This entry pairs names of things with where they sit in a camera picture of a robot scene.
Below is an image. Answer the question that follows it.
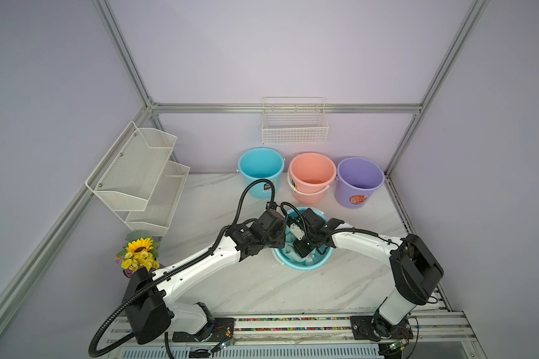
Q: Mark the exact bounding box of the white two-tier mesh shelf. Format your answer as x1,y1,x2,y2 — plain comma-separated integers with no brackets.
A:
85,122,190,236

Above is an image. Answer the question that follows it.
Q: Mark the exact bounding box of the purple plastic bucket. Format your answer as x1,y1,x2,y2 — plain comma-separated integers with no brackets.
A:
334,157,386,209

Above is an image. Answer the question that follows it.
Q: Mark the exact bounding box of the teal bucket being wiped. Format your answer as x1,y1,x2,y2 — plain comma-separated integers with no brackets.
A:
272,207,334,272

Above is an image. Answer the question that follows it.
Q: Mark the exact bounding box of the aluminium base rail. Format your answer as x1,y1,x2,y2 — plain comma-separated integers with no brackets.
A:
108,310,486,358

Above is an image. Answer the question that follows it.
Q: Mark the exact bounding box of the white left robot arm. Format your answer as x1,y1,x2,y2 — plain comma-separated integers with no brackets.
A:
121,209,286,345

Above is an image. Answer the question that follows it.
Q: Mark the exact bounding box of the black corrugated left cable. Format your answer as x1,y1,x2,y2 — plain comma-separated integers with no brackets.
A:
87,178,277,358

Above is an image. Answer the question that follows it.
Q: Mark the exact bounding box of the pink plastic bucket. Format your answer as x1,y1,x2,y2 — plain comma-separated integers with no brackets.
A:
287,153,337,204

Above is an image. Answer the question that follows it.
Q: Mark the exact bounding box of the white wire wall basket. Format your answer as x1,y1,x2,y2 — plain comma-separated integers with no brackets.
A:
261,97,329,145

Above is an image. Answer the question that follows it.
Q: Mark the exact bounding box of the sunflower bouquet in vase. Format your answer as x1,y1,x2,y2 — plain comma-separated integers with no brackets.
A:
115,230,161,278

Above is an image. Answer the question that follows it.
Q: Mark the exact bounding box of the mint green microfibre cloth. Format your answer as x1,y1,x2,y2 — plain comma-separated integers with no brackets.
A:
281,231,317,266

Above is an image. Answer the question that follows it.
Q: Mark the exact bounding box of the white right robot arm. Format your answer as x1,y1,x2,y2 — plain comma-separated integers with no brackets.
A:
286,208,444,342

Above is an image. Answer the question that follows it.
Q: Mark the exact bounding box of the teal bucket at back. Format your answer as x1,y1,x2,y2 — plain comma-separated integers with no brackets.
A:
237,147,285,191

